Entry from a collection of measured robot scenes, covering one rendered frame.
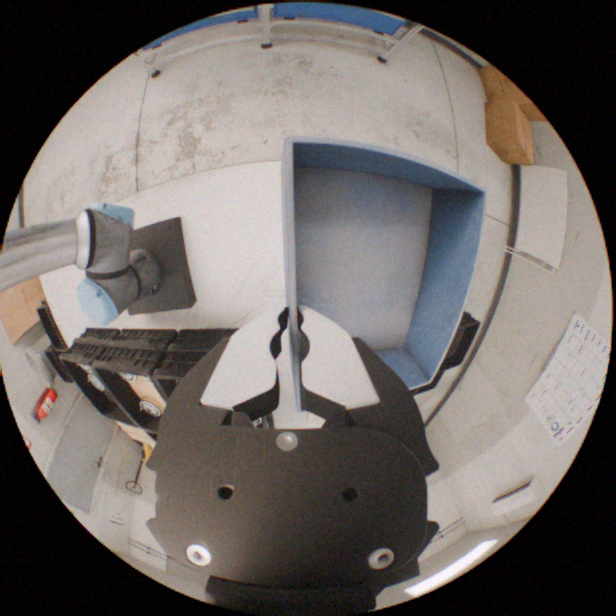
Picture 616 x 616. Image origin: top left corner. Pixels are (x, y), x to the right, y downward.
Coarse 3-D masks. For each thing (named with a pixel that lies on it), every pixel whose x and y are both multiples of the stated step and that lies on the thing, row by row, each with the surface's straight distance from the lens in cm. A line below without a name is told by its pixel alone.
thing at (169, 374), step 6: (156, 372) 58; (162, 372) 57; (168, 372) 56; (174, 372) 55; (180, 372) 54; (186, 372) 54; (156, 378) 59; (162, 378) 57; (168, 378) 56; (174, 378) 55; (180, 378) 54; (162, 390) 63; (168, 396) 64; (264, 420) 63; (264, 426) 66
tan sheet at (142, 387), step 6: (138, 378) 85; (132, 384) 92; (138, 384) 89; (144, 384) 86; (150, 384) 83; (138, 390) 93; (144, 390) 90; (150, 390) 87; (156, 390) 85; (150, 396) 92; (156, 396) 89; (162, 402) 91
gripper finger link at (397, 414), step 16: (368, 352) 9; (368, 368) 8; (384, 368) 9; (384, 384) 8; (400, 384) 8; (384, 400) 7; (400, 400) 8; (352, 416) 7; (368, 416) 7; (384, 416) 7; (400, 416) 7; (416, 416) 8; (384, 432) 7; (400, 432) 7; (416, 432) 7; (416, 448) 7; (432, 464) 7; (352, 496) 6
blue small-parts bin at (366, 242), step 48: (288, 144) 10; (336, 144) 11; (288, 192) 10; (336, 192) 17; (384, 192) 19; (432, 192) 22; (480, 192) 18; (288, 240) 10; (336, 240) 17; (384, 240) 19; (432, 240) 22; (480, 240) 18; (288, 288) 11; (336, 288) 19; (384, 288) 21; (432, 288) 22; (288, 336) 20; (384, 336) 24; (432, 336) 22
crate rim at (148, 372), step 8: (96, 360) 79; (104, 368) 75; (112, 368) 70; (120, 368) 67; (128, 368) 65; (136, 368) 63; (144, 368) 61; (144, 376) 61; (152, 376) 60; (104, 384) 85; (112, 392) 87; (160, 392) 64
